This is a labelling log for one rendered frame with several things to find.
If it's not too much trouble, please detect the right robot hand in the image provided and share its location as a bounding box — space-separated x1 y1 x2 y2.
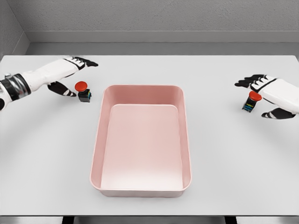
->
234 74 299 120

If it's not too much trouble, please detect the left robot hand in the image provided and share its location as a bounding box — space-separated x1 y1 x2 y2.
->
40 56 99 98

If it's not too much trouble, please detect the pink rectangular basket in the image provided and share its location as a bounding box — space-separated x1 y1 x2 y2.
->
89 84 192 198

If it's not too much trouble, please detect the red button industrial switch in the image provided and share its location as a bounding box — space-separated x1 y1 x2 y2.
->
74 81 92 103
242 91 262 113

